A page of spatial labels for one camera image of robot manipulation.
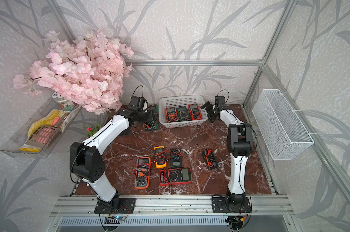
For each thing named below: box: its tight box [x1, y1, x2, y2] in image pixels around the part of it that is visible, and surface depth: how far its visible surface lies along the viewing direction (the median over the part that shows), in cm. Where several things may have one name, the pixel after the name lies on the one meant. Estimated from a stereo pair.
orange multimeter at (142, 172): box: [133, 156, 152, 189], surface depth 82 cm
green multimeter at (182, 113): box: [176, 106, 191, 122], surface depth 111 cm
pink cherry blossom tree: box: [13, 29, 134, 115], surface depth 63 cm
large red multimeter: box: [159, 167, 193, 187], surface depth 82 cm
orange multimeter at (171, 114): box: [165, 106, 179, 123], surface depth 110 cm
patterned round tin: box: [51, 91, 76, 112], surface depth 72 cm
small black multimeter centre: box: [170, 148, 182, 169], surface depth 88 cm
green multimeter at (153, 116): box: [143, 103, 160, 131], surface depth 86 cm
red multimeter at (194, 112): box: [188, 103, 203, 121], surface depth 110 cm
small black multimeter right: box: [202, 148, 218, 169], surface depth 88 cm
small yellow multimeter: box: [153, 145, 167, 169], surface depth 89 cm
